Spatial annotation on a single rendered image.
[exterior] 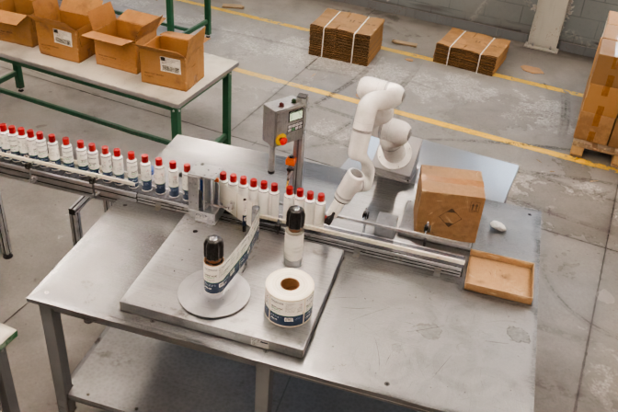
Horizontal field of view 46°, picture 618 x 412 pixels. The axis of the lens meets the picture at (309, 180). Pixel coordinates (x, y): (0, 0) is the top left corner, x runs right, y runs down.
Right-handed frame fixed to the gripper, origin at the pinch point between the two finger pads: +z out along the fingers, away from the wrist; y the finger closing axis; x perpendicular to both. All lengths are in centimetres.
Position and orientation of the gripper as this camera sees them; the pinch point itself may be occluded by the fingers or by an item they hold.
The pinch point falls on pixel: (328, 220)
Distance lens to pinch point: 349.3
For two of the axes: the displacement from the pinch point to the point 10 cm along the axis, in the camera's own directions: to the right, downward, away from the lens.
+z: -3.9, 7.1, 5.8
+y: -2.8, 5.1, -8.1
